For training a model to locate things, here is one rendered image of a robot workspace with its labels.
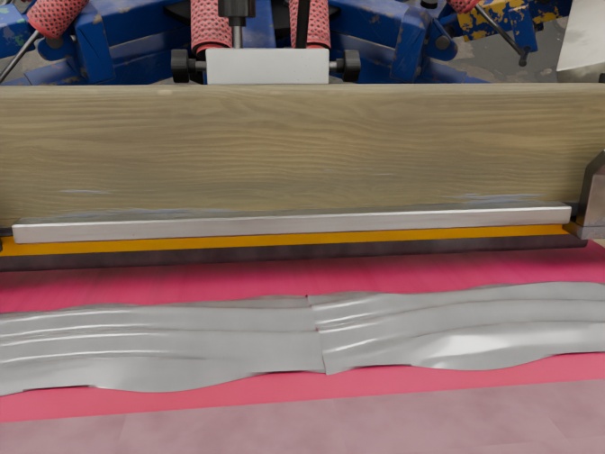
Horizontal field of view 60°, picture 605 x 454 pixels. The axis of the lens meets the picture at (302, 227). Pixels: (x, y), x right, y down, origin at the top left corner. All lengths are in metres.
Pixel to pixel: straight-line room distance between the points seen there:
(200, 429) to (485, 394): 0.11
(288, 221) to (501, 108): 0.13
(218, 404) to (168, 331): 0.05
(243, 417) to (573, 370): 0.14
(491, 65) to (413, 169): 2.68
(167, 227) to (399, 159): 0.13
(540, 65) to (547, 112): 2.77
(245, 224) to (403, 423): 0.13
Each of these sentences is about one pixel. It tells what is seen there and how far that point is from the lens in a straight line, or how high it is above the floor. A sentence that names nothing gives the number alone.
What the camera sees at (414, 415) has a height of 1.27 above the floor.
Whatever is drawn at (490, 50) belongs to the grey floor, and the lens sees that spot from 3.09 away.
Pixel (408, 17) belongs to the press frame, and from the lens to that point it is 0.91.
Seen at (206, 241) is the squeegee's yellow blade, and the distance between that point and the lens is 0.30.
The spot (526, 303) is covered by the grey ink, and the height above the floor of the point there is 1.25.
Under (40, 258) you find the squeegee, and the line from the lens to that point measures 0.32.
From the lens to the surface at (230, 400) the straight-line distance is 0.21.
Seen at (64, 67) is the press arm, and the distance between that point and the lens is 1.01.
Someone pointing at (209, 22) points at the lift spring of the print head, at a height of 1.13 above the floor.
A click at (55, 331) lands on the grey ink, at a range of 0.26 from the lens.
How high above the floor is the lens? 1.46
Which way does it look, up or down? 50 degrees down
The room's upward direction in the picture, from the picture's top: 6 degrees clockwise
